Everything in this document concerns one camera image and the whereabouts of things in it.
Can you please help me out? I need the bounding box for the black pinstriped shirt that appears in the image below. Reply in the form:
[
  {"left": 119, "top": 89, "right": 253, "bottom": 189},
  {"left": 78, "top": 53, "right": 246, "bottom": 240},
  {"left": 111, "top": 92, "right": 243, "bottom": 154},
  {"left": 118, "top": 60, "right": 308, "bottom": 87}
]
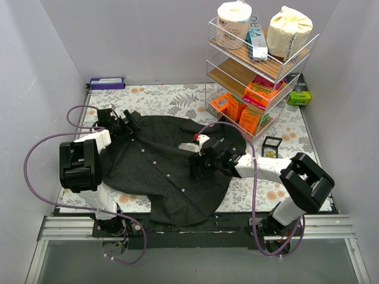
[{"left": 99, "top": 112, "right": 246, "bottom": 227}]

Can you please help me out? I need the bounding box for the gold brooch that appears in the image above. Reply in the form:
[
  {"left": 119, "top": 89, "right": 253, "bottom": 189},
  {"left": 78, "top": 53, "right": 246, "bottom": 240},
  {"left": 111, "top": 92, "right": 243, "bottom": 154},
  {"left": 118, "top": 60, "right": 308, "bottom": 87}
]
[{"left": 266, "top": 151, "right": 276, "bottom": 158}]

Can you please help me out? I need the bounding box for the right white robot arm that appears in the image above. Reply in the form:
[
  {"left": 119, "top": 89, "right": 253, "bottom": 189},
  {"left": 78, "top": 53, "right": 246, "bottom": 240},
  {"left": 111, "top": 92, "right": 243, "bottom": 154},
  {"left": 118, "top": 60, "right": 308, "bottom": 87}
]
[{"left": 189, "top": 134, "right": 335, "bottom": 235}]

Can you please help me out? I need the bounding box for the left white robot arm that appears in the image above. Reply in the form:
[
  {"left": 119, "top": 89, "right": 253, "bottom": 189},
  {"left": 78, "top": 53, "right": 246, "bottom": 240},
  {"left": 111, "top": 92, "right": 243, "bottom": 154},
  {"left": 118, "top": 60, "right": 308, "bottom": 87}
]
[{"left": 59, "top": 108, "right": 140, "bottom": 237}]

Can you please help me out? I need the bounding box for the black brooch display box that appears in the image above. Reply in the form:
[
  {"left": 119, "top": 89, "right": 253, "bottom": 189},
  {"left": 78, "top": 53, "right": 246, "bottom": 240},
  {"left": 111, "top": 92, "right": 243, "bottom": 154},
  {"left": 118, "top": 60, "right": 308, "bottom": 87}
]
[{"left": 261, "top": 135, "right": 282, "bottom": 159}]

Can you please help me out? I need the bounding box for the purple flat box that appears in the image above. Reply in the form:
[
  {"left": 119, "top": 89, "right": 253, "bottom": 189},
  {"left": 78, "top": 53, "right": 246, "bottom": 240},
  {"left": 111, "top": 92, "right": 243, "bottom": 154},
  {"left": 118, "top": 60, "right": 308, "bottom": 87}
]
[{"left": 89, "top": 78, "right": 126, "bottom": 91}]

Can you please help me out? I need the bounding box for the orange box left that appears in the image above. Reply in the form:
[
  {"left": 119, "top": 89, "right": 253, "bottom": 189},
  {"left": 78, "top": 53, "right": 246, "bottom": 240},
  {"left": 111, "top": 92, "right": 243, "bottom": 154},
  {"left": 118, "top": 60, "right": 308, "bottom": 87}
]
[{"left": 211, "top": 92, "right": 247, "bottom": 122}]

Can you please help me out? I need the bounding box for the floral tablecloth mat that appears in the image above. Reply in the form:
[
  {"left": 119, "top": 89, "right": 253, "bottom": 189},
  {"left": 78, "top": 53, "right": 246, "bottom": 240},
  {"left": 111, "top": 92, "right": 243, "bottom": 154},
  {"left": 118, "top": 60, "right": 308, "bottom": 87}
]
[{"left": 59, "top": 83, "right": 333, "bottom": 214}]

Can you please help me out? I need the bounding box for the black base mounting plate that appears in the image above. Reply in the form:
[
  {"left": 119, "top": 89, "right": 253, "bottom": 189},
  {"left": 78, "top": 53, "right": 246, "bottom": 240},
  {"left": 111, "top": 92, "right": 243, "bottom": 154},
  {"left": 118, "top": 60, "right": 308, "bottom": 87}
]
[{"left": 91, "top": 212, "right": 297, "bottom": 251}]

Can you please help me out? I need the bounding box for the orange pink snack box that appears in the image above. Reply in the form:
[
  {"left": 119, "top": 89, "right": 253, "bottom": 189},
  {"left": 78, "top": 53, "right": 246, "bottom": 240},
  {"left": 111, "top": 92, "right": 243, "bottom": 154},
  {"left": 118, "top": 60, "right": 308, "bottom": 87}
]
[{"left": 242, "top": 75, "right": 285, "bottom": 111}]

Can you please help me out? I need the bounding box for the green black box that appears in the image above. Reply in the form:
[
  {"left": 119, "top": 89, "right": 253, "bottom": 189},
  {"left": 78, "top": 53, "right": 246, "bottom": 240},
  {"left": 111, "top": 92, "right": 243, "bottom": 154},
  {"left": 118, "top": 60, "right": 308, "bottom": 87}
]
[{"left": 287, "top": 73, "right": 311, "bottom": 106}]

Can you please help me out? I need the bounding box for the blue white toothpaste box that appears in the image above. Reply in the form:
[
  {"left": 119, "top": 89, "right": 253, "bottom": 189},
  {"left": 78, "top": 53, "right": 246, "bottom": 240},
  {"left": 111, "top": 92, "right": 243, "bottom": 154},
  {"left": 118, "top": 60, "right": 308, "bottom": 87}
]
[{"left": 246, "top": 15, "right": 268, "bottom": 61}]

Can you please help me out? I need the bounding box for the white toilet paper roll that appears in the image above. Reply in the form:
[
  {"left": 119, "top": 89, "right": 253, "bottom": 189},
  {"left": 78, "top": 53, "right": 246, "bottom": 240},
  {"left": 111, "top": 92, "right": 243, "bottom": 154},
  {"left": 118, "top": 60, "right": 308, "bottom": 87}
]
[{"left": 216, "top": 1, "right": 252, "bottom": 49}]

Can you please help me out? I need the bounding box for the cream toilet paper roll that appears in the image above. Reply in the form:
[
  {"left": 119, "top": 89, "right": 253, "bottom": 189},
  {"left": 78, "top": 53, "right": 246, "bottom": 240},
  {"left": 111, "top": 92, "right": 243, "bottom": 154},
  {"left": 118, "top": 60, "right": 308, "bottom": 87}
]
[{"left": 266, "top": 6, "right": 313, "bottom": 62}]

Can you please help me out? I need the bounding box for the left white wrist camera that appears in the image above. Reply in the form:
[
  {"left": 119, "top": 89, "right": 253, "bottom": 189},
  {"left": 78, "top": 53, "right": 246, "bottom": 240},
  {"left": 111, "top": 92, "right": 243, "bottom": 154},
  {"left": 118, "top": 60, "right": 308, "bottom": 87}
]
[{"left": 106, "top": 104, "right": 118, "bottom": 118}]

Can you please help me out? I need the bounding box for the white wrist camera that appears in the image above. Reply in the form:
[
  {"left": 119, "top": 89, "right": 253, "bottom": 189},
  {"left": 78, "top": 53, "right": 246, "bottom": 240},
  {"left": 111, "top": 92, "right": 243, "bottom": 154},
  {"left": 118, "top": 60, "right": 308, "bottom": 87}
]
[
  {"left": 106, "top": 104, "right": 118, "bottom": 118},
  {"left": 194, "top": 134, "right": 210, "bottom": 156}
]

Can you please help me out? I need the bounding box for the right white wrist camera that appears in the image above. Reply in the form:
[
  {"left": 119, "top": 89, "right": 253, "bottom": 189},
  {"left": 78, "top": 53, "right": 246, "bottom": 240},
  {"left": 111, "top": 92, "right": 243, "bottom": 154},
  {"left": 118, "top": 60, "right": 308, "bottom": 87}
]
[{"left": 194, "top": 134, "right": 210, "bottom": 156}]

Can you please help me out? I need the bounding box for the white wire shelf rack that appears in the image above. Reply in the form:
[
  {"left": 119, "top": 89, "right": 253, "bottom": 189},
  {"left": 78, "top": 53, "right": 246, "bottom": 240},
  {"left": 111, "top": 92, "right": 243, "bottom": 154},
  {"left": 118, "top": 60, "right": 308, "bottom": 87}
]
[{"left": 205, "top": 19, "right": 318, "bottom": 140}]

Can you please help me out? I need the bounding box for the aluminium frame rail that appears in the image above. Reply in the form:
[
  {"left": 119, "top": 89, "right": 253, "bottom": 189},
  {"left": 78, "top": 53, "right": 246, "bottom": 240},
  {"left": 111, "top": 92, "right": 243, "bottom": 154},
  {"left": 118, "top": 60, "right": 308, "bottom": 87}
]
[{"left": 24, "top": 215, "right": 98, "bottom": 284}]

